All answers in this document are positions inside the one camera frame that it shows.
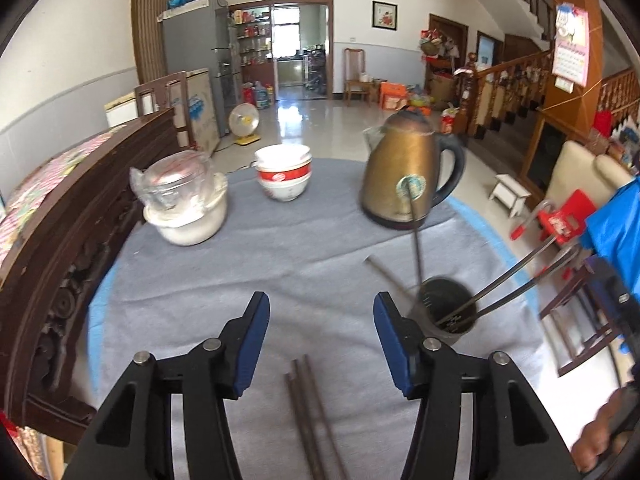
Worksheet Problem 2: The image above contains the brown bamboo door curtain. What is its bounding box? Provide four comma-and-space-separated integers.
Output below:
131, 0, 191, 86

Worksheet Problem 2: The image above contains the wall calendar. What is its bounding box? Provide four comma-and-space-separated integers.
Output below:
552, 2, 590, 88

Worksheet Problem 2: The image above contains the cream armchair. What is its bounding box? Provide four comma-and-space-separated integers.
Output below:
547, 140, 636, 221

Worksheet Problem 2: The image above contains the plain white bowl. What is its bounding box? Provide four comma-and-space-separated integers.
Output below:
254, 144, 313, 167

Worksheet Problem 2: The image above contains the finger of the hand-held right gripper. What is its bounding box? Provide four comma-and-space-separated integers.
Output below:
594, 257, 640, 391

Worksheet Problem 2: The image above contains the blue jacket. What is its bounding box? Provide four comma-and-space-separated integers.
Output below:
585, 175, 640, 291

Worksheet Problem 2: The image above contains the grey tablecloth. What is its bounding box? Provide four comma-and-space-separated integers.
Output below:
85, 157, 546, 480

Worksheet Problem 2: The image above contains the wooden chair back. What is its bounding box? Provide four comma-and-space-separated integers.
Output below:
134, 72, 192, 147

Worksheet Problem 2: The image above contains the grey refrigerator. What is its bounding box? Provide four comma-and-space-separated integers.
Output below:
160, 0, 243, 136

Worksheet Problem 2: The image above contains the person's right hand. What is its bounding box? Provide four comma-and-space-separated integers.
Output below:
571, 390, 640, 472

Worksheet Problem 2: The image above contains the dark grey chopstick holder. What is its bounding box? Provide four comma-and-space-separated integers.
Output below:
407, 276, 483, 347

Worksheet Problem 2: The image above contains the small floor fan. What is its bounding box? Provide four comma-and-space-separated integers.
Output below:
228, 103, 262, 147

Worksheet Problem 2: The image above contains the framed wall picture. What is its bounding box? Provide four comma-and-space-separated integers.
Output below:
372, 1, 398, 30

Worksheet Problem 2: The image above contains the white bowl with red band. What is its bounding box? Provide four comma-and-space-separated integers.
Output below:
256, 157, 313, 203

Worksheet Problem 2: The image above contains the orange cardboard box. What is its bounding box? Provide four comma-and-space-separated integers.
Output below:
380, 82, 408, 111

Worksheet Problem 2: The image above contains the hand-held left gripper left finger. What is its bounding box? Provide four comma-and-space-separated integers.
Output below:
62, 291, 271, 480

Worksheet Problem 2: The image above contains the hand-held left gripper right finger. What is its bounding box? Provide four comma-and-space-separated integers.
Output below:
372, 291, 583, 480

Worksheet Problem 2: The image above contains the cluster of water jugs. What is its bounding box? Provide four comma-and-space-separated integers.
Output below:
242, 81, 275, 109

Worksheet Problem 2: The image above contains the white ceramic pot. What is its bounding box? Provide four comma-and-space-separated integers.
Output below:
142, 172, 230, 247

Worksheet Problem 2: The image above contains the orange tiled pillar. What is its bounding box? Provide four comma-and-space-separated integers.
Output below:
520, 0, 606, 201

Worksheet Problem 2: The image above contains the carved dark wooden bench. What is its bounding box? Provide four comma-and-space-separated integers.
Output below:
0, 107, 201, 446

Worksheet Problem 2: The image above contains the red plastic child chair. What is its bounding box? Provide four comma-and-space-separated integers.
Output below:
510, 189, 598, 261

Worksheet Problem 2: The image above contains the small white stool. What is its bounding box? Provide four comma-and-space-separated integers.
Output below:
489, 174, 532, 218

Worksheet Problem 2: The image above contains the dark wooden stool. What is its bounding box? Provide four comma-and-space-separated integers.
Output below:
539, 260, 626, 377

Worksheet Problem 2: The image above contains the wooden dining chair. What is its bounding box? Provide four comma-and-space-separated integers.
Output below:
343, 48, 371, 106

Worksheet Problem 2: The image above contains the floral bench cushion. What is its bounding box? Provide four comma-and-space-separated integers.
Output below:
0, 130, 126, 266

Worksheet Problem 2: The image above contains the light blue table cover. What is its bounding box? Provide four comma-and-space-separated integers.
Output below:
85, 195, 541, 411

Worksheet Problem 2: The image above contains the kitchen shelf with bottles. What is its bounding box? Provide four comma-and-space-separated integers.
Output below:
235, 7, 273, 66

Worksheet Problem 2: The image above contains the wooden stair railing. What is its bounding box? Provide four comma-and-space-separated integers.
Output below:
465, 50, 556, 138

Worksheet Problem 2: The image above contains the bronze electric kettle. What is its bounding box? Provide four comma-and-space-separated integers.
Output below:
360, 110, 467, 232

